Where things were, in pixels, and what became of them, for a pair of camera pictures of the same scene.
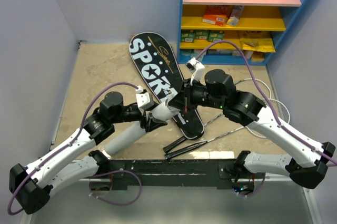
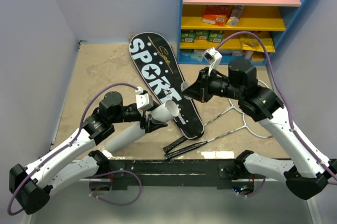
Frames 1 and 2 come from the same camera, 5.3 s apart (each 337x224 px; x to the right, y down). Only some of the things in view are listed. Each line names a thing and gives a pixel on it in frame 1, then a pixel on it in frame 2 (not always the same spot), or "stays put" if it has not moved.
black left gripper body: x=130 y=114 stays put
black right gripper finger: x=178 y=101 -> x=195 y=91
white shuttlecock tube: x=131 y=130 stays put
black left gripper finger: x=152 y=124 stays put
